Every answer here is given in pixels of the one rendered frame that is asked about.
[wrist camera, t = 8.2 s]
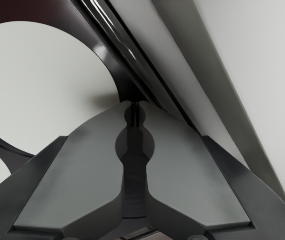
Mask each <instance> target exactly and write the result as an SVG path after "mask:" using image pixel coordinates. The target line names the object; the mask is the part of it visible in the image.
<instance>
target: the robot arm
mask: <svg viewBox="0 0 285 240"><path fill-rule="evenodd" d="M135 115H136V127H139V129H140V130H141V131H142V132H143V142H142V150H143V152H144V153H145V154H146V155H147V157H148V158H149V162H148V163H147V165H146V178H145V205H146V217H147V220H148V222H149V224H150V225H151V226H152V227H153V228H155V229H157V230H158V231H160V232H161V233H163V234H165V235H166V236H168V237H170V238H171V239H173V240H285V202H284V201H283V200H282V199H281V198H280V197H279V196H278V195H277V194H276V193H275V192H274V191H273V190H272V189H271V188H270V187H269V186H268V185H267V184H265V183H264V182H263V181H262V180H261V179H260V178H259V177H257V176H256V175H255V174H254V173H252V172H251V171H250V170H249V169H248V168H247V167H246V166H244V165H243V164H242V163H241V162H239V161H238V160H237V159H236V158H235V157H233V156H232V155H231V154H230V153H229V152H227V151H226V150H225V149H224V148H223V147H221V146H220V145H219V144H218V143H217V142H215V141H214V140H213V139H212V138H210V137H209V136H208V135H207V136H201V135H200V134H198V133H197V132H196V131H195V130H194V129H193V128H191V127H190V126H189V125H188V124H186V123H185V122H183V121H182V120H180V119H179V118H177V117H175V116H174V115H172V114H170V113H168V112H166V111H164V110H162V109H160V108H158V107H156V106H154V105H152V104H151V103H149V102H147V101H144V100H142V101H140V102H131V101H129V100H125V101H123V102H121V103H119V104H117V105H115V106H113V107H111V108H109V109H107V110H105V111H103V112H101V113H99V114H97V115H96V116H94V117H92V118H90V119H89V120H87V121H85V122H84V123H83V124H81V125H80V126H79V127H77V128H76V129H75V130H74V131H73V132H71V133H70V134H69V135H68V136H61V135H60V136H59V137H58V138H56V139H55V140H54V141H53V142H51V143H50V144H49V145H48V146H46V147H45V148H44V149H42V150H41V151H40V152H39V153H37V154H36V155H35V156H34V157H32V158H31V159H30V160H29V161H27V162H26V163H25V164H24V165H22V166H21V167H20V168H19V169H17V170H16V171H15V172H14V173H12V174H11V175H10V176H8V177H7V178H6V179H5V180H4V181H3V182H1V183H0V240H98V239H99V238H101V237H103V236H104V235H106V234H107V233H109V232H110V231H112V230H114V229H115V228H117V227H118V226H119V225H120V223H121V221H122V218H123V208H124V198H125V193H124V171H123V164H122V163H121V161H120V160H121V158H122V156H123V155H124V154H125V153H126V152H127V149H128V147H127V132H128V131H129V130H130V129H131V127H134V118H135Z"/></svg>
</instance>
